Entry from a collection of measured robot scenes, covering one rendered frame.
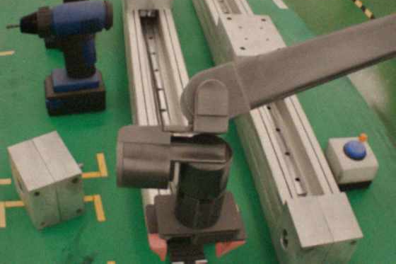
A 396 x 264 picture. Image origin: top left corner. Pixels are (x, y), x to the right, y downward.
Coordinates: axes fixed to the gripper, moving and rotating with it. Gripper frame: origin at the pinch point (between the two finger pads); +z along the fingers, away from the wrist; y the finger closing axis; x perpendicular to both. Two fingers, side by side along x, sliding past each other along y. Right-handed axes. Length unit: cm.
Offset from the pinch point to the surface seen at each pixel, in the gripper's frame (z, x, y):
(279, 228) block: 0.1, -3.0, -13.9
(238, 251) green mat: 4.4, -2.4, -8.2
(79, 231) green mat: 4.3, -7.7, 15.7
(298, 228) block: -5.1, 1.3, -14.4
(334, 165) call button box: 0.6, -15.5, -27.9
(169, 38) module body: -4.2, -48.5, -2.9
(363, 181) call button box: 2.5, -12.6, -33.8
